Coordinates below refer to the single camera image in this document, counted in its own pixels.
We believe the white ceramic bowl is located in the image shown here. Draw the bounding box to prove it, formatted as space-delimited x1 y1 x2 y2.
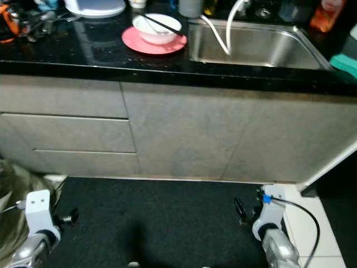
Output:
132 13 183 45

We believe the grey cabinet drawer front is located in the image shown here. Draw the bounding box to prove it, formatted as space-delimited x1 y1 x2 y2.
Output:
0 75 128 121
0 113 137 155
32 149 141 179

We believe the person leg in olive trousers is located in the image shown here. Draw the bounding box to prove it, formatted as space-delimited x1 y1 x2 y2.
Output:
0 159 66 268

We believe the grey cabinet door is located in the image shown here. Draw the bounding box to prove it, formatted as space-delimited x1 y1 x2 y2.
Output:
119 82 357 186

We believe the black floor mat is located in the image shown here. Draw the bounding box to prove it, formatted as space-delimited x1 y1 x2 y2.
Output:
55 176 286 268

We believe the stainless steel sink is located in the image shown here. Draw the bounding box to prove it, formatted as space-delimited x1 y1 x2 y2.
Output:
186 19 333 72

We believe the teal cloth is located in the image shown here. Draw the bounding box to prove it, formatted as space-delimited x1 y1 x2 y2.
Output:
329 52 357 82

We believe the pink round plate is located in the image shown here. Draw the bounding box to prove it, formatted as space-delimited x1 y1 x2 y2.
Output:
122 26 187 55

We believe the black chopstick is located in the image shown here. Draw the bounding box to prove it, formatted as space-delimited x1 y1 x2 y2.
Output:
142 14 185 35
144 16 185 37

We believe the metal utensil clutter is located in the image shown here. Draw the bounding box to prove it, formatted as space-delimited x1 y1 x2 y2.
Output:
22 10 81 42

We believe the round metal sink strainer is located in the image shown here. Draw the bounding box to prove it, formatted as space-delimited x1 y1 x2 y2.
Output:
254 4 273 21

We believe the orange and black tool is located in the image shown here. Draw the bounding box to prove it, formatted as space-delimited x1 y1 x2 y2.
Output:
0 3 23 44

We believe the dark blue bottle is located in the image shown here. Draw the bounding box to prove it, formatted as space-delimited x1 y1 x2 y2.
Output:
278 0 308 23

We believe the grey cup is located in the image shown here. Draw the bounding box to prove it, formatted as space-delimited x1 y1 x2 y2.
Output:
178 0 204 18

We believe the orange red bottle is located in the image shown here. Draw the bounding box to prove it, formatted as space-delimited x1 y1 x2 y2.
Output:
309 0 347 33

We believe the white tiered food container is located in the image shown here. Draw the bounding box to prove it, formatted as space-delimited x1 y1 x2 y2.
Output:
64 0 127 18

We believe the blue mug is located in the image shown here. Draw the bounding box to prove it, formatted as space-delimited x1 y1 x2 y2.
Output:
41 0 60 11

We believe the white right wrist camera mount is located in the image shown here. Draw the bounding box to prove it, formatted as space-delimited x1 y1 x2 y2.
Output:
251 184 286 238

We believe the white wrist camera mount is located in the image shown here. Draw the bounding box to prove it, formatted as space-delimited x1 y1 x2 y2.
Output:
251 184 286 238
25 189 62 238

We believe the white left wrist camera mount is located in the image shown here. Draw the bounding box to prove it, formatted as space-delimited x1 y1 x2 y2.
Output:
25 189 62 238

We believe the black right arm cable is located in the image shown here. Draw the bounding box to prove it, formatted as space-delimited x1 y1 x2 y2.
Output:
271 198 322 268

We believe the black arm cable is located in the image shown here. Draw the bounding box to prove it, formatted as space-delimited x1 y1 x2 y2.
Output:
0 202 28 216
271 198 322 268

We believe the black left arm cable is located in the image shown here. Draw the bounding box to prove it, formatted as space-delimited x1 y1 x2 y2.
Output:
0 202 28 216

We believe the white faucet hose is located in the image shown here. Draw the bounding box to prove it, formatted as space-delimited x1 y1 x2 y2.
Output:
200 0 249 56

